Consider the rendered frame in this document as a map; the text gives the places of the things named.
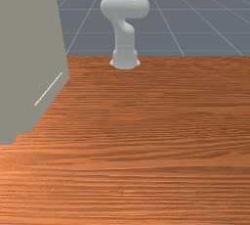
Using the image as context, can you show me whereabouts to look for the pale grey cabinet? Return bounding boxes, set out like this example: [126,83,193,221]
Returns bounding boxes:
[0,0,70,146]

